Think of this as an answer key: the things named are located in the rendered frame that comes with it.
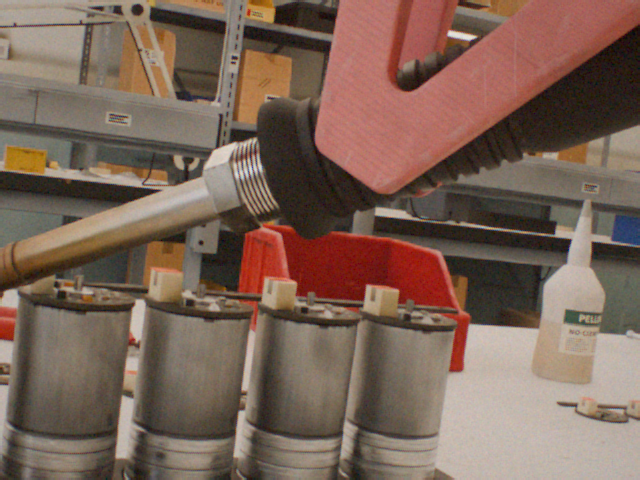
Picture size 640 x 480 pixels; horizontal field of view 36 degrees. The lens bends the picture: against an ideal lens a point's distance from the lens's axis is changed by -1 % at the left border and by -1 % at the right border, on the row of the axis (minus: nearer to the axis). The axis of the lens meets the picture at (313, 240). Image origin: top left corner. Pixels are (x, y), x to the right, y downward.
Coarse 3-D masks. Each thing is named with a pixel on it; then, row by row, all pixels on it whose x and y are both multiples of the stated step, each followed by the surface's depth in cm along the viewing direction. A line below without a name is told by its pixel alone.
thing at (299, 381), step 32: (288, 320) 23; (256, 352) 23; (288, 352) 23; (320, 352) 23; (352, 352) 23; (256, 384) 23; (288, 384) 23; (320, 384) 23; (256, 416) 23; (288, 416) 23; (320, 416) 23; (256, 448) 23; (288, 448) 23; (320, 448) 23
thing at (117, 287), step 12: (108, 288) 23; (120, 288) 23; (132, 288) 23; (144, 288) 23; (252, 300) 25; (300, 300) 25; (324, 300) 26; (336, 300) 26; (432, 312) 27; (444, 312) 27; (456, 312) 27
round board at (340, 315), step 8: (264, 304) 23; (320, 304) 25; (328, 304) 24; (264, 312) 23; (272, 312) 23; (280, 312) 23; (288, 312) 23; (296, 312) 23; (304, 312) 23; (312, 312) 23; (336, 312) 23; (344, 312) 24; (352, 312) 24; (304, 320) 22; (312, 320) 23; (320, 320) 23; (328, 320) 23; (336, 320) 23; (344, 320) 23; (352, 320) 23
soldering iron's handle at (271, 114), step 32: (416, 64) 16; (448, 64) 15; (608, 64) 14; (320, 96) 16; (544, 96) 15; (576, 96) 14; (608, 96) 14; (256, 128) 16; (288, 128) 16; (512, 128) 15; (544, 128) 15; (576, 128) 15; (608, 128) 15; (288, 160) 16; (320, 160) 16; (448, 160) 15; (480, 160) 15; (512, 160) 16; (288, 192) 16; (320, 192) 16; (352, 192) 16; (416, 192) 16; (320, 224) 16
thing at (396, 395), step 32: (384, 352) 24; (416, 352) 24; (448, 352) 24; (352, 384) 25; (384, 384) 24; (416, 384) 24; (352, 416) 25; (384, 416) 24; (416, 416) 24; (352, 448) 24; (384, 448) 24; (416, 448) 24
